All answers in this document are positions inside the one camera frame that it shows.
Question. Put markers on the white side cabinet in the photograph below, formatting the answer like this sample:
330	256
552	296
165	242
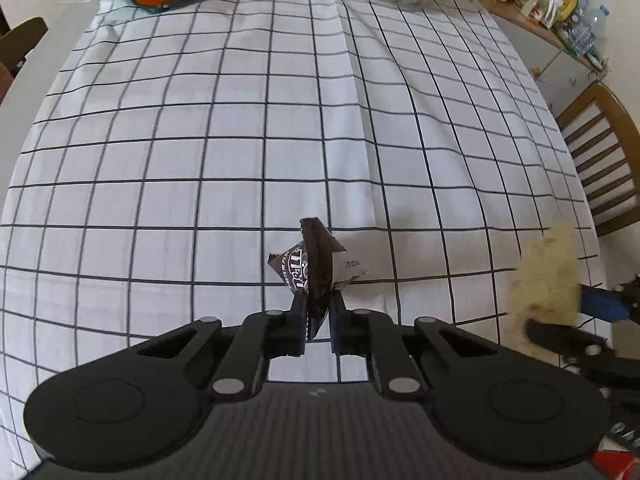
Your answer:
559	76

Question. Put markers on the wooden slat chair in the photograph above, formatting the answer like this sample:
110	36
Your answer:
604	144

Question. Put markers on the brown chair left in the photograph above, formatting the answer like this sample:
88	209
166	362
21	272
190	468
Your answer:
18	42

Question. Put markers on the clear water bottle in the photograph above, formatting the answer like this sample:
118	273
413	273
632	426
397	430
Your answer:
589	28

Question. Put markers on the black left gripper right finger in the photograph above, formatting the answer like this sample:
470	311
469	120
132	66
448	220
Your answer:
376	338

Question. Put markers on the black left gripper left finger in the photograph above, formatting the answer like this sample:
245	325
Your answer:
247	349

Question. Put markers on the dark brown chocolate packet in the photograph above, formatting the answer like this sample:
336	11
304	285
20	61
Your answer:
317	265

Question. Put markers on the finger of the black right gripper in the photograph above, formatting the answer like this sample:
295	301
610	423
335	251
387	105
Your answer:
619	304
575	346

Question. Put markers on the white grid tablecloth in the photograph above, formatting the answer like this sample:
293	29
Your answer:
174	152

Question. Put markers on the large red snack bag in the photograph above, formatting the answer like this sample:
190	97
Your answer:
617	465

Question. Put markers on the beige clear snack bag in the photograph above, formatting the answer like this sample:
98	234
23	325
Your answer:
544	287

